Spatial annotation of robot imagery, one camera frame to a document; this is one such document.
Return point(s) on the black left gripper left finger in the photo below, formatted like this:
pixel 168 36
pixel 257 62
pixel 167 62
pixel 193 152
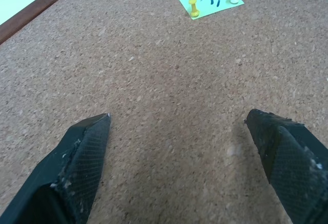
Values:
pixel 77 167

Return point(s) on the yellow push pin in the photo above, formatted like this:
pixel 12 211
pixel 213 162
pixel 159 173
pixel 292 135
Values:
pixel 194 8

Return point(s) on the brown wooden board frame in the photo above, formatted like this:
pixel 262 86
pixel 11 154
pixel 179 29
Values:
pixel 36 6

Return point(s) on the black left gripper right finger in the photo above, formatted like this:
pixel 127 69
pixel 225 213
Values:
pixel 287 157

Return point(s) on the brown cork board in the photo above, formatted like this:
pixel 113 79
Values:
pixel 166 67

